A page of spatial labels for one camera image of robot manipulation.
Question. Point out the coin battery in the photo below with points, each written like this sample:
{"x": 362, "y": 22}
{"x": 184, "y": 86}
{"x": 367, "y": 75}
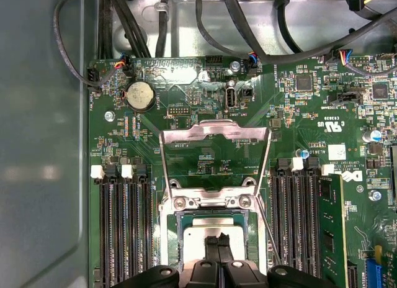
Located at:
{"x": 140, "y": 95}

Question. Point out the green motherboard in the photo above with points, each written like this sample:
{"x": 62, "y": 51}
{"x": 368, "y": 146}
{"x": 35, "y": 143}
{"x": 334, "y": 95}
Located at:
{"x": 279, "y": 120}

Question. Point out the green RAM stick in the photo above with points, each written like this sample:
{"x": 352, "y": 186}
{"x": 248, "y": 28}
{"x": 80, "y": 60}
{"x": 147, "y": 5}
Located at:
{"x": 332, "y": 226}

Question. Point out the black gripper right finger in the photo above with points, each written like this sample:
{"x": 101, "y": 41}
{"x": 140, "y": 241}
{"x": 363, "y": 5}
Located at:
{"x": 239, "y": 275}

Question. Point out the internal USB port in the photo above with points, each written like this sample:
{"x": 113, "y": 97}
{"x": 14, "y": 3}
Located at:
{"x": 231, "y": 97}

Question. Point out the blue top capacitor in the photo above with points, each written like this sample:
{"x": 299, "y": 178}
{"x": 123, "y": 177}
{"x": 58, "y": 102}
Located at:
{"x": 302, "y": 154}
{"x": 373, "y": 136}

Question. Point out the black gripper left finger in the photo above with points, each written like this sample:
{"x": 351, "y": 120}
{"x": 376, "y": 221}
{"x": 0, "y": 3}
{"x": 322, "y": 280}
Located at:
{"x": 204, "y": 275}

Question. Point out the metal socket cover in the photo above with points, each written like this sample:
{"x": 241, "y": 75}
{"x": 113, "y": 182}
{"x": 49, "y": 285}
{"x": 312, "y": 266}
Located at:
{"x": 180, "y": 134}

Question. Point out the silver CPU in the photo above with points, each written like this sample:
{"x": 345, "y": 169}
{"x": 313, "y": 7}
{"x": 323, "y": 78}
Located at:
{"x": 195, "y": 238}

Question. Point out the black expansion slot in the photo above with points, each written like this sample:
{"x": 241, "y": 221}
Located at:
{"x": 352, "y": 275}

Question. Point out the black PC case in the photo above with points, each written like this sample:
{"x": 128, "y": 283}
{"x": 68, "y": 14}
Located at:
{"x": 37, "y": 129}

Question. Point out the silver board screw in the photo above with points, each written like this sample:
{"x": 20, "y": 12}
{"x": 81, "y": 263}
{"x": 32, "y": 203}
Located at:
{"x": 109, "y": 115}
{"x": 235, "y": 65}
{"x": 375, "y": 195}

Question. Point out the blue board connector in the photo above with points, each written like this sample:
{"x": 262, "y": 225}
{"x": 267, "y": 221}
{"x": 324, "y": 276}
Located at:
{"x": 373, "y": 272}

